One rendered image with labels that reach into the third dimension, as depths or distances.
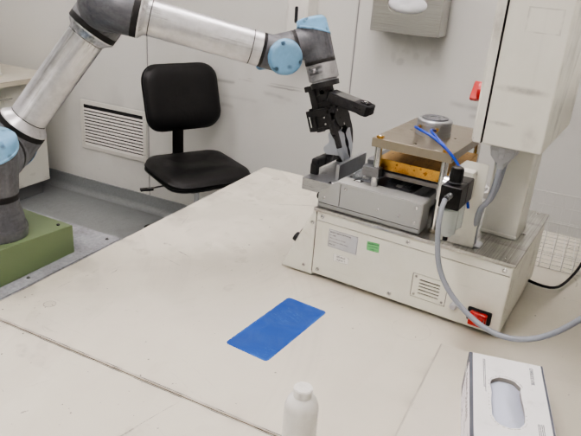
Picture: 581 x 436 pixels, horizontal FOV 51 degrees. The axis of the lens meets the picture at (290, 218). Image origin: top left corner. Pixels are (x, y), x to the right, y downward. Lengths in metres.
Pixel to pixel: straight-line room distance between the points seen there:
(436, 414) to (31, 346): 0.74
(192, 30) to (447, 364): 0.83
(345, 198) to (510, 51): 0.46
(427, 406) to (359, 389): 0.14
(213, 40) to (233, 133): 2.00
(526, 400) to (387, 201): 0.53
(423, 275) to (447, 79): 1.60
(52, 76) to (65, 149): 2.66
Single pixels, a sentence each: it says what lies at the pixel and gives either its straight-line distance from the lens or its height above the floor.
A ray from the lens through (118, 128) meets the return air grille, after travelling 3.81.
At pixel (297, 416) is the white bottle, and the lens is 0.90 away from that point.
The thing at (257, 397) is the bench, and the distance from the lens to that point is 1.11.
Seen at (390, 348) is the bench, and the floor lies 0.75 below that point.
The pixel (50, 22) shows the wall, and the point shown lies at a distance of 4.05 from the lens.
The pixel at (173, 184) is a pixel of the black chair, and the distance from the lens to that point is 2.88.
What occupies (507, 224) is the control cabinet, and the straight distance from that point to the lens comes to 1.40.
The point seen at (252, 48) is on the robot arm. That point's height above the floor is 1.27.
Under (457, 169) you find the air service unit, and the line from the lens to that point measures 1.17.
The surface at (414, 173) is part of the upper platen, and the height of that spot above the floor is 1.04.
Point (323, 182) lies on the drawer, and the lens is 1.47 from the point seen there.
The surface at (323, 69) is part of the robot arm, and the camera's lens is 1.51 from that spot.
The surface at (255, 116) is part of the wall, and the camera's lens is 3.24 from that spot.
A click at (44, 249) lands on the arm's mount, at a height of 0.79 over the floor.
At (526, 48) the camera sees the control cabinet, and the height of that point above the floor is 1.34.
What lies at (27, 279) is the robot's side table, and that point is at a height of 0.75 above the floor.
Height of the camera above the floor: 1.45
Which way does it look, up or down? 23 degrees down
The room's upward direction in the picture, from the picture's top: 4 degrees clockwise
